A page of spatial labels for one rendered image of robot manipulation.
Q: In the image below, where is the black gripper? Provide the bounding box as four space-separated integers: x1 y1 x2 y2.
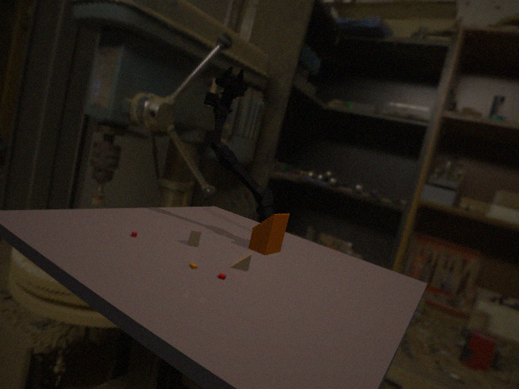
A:
216 66 247 100

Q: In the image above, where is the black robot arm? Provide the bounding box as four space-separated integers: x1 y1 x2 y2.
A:
204 89 276 221

